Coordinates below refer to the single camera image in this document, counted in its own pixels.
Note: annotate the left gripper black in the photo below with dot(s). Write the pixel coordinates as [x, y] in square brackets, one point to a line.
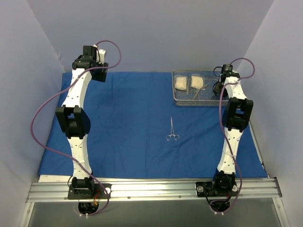
[99, 75]

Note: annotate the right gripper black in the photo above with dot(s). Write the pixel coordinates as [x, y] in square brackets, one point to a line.
[219, 87]

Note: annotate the metal mesh instrument tray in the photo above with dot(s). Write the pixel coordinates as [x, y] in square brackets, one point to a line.
[182, 99]

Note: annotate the steel forceps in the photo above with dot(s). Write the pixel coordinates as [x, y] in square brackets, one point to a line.
[198, 90]
[172, 134]

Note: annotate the blue surgical drape cloth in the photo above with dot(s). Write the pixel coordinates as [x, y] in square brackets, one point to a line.
[130, 119]

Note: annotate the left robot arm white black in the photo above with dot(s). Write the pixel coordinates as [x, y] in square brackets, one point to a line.
[75, 123]

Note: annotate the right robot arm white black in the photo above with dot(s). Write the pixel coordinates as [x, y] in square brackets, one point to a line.
[234, 120]

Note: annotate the right white gauze pack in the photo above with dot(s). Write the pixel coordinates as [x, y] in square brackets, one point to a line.
[197, 81]

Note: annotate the white gauze pack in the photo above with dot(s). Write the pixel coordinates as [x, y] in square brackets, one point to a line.
[180, 82]
[197, 81]

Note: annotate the left white gauze pack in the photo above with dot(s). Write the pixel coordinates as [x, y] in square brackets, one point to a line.
[180, 82]

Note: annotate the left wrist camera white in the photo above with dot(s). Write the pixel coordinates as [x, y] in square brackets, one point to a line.
[100, 55]

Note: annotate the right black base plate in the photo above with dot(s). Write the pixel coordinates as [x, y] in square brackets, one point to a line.
[210, 189]

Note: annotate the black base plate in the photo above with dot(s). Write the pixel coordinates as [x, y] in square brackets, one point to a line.
[104, 190]
[210, 189]

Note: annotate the aluminium front rail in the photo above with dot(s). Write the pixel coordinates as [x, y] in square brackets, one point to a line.
[53, 188]

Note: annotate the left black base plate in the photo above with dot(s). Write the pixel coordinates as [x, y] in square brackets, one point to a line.
[104, 190]

